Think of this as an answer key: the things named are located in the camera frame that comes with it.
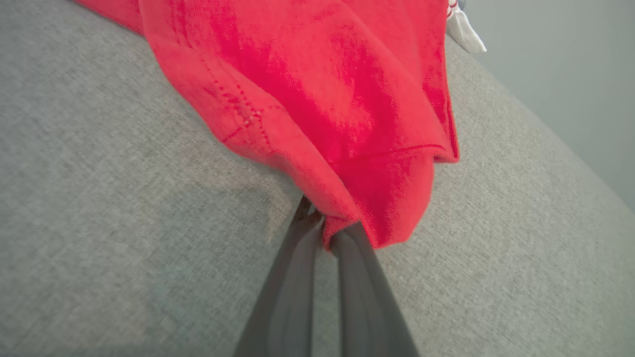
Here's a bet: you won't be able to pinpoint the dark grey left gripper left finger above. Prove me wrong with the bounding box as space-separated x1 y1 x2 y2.
233 196 324 357

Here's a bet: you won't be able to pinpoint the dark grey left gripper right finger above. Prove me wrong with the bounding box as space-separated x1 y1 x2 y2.
330 222 420 357

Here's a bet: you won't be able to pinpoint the red shorts white trim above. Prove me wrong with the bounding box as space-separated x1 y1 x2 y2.
74 0 460 249

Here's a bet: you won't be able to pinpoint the red jersey white striped sleeves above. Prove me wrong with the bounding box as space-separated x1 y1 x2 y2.
445 0 487 54

